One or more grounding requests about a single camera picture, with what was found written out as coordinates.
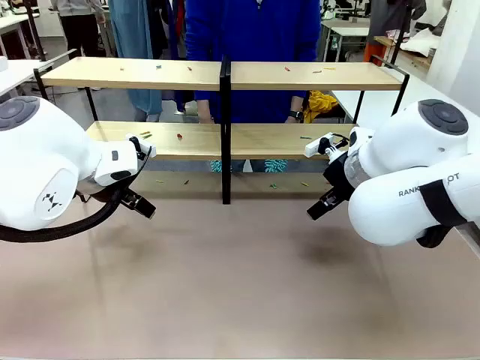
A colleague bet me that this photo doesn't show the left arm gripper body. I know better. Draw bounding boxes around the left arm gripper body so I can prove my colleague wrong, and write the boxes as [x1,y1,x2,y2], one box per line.
[118,187,139,209]

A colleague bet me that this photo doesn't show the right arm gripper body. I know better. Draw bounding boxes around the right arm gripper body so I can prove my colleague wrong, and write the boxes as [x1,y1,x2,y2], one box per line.
[322,151,356,202]

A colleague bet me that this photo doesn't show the yellow cloth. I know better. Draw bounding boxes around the yellow cloth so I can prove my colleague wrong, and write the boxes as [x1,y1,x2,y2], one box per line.
[302,89,341,125]

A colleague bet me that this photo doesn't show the white table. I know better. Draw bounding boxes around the white table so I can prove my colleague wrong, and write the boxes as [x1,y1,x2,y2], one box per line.
[331,73,480,125]
[0,55,56,97]

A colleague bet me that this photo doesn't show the wooden background table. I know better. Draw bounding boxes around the wooden background table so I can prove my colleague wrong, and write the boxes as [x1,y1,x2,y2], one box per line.
[373,35,432,74]

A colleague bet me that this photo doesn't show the white desk with green sticker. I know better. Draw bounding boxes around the white desk with green sticker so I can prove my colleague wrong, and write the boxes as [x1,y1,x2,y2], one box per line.
[321,18,371,63]

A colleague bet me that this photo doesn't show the white cloth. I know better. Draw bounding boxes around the white cloth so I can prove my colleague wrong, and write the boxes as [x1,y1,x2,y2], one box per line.
[399,28,442,53]

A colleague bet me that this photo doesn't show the light blue hanging garment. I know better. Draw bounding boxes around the light blue hanging garment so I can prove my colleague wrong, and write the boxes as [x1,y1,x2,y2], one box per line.
[108,0,164,118]

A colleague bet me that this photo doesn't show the person in blue sweater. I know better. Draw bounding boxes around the person in blue sweater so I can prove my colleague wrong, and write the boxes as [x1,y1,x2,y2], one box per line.
[184,0,323,173]

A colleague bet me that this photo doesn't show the royal blue hanging garment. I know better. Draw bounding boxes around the royal blue hanging garment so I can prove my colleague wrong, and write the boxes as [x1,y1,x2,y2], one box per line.
[166,0,188,113]

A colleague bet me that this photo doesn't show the background person black trousers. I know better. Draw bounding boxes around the background person black trousers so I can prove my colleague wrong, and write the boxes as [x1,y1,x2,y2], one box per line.
[50,0,107,60]

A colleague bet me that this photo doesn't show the dark navy hanging garment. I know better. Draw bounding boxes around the dark navy hanging garment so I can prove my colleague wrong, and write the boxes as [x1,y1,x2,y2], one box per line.
[147,0,170,59]

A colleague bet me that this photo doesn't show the red and grey hanging garment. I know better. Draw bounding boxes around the red and grey hanging garment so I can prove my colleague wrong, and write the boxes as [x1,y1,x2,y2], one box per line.
[174,0,188,59]

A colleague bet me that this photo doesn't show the white background desk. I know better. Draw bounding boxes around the white background desk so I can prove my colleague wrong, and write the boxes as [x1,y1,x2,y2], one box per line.
[0,13,41,58]

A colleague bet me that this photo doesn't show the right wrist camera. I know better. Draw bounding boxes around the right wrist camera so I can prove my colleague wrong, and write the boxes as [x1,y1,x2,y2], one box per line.
[304,132,335,158]

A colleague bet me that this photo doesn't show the black braided cable sleeve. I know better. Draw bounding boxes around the black braided cable sleeve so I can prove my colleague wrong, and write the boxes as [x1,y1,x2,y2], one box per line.
[0,145,153,243]

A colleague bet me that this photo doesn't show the black arm strap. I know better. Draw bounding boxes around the black arm strap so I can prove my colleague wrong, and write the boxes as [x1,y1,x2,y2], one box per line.
[415,179,468,249]

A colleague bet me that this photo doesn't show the wooden shelf rack black frame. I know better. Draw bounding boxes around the wooden shelf rack black frame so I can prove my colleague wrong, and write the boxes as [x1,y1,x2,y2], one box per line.
[33,54,410,206]

